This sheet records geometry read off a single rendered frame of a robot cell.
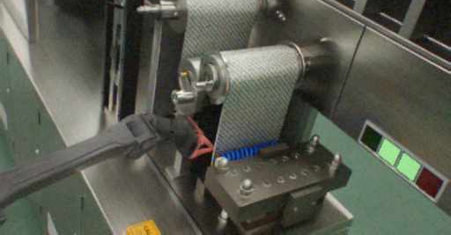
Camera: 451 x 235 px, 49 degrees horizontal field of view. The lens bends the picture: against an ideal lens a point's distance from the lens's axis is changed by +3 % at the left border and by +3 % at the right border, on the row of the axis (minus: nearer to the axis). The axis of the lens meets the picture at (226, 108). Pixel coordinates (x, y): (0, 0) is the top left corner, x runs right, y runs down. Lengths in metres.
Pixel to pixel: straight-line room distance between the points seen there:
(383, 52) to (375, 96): 0.12
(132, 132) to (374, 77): 0.62
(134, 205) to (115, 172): 0.14
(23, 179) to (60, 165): 0.07
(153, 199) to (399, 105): 0.69
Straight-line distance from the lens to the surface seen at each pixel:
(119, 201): 1.36
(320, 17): 1.40
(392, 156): 1.29
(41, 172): 0.95
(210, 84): 1.23
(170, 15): 1.38
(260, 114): 1.35
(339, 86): 1.37
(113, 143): 1.03
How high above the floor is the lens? 1.84
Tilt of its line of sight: 32 degrees down
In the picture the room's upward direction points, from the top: 12 degrees clockwise
